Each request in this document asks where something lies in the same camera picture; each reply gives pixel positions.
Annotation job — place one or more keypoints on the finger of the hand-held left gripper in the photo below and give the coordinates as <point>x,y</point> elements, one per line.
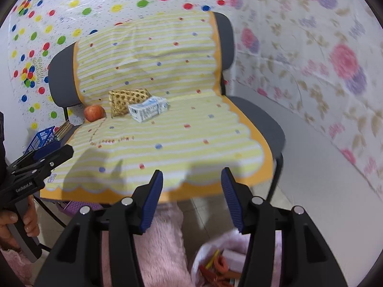
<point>56,155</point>

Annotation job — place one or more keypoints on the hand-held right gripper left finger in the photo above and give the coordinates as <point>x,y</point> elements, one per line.
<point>151,204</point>

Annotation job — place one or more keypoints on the floral wall sheet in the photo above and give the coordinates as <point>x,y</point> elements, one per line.
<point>314,65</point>

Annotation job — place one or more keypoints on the pale pink box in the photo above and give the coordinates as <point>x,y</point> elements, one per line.
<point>235,258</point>

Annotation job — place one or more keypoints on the pink fluffy rug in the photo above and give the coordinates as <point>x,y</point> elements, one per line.
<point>167,239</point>

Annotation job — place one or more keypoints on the orange sausage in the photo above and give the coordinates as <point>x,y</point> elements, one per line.
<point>229,275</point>
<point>222,263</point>

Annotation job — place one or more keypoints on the white plastic bag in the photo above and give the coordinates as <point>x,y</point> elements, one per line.
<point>206,248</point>

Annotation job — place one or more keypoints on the blue plastic basket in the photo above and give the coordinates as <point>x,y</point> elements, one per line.
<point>40,140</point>

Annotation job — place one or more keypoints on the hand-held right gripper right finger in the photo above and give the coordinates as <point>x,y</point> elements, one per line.
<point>235,204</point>

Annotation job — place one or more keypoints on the white blue carton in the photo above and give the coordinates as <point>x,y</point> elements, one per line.
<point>148,110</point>

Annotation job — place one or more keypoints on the person's left hand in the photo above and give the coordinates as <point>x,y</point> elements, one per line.
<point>32,218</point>

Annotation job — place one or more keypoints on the red apple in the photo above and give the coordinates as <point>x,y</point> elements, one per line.
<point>94,113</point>

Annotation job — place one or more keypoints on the red printed cardboard box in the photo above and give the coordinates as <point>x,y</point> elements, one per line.
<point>208,276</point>

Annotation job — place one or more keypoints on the yellow striped dotted cloth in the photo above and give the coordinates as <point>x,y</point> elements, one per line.
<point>167,143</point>

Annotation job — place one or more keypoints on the woven straw basket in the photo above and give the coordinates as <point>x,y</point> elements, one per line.
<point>127,100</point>

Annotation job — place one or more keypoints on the purple plastic basket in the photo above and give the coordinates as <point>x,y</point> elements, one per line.
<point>80,207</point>

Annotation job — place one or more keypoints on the polka dot wall sheet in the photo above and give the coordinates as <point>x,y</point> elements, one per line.
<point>59,21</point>

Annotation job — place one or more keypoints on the grey chair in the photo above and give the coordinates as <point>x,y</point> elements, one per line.
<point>257,116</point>

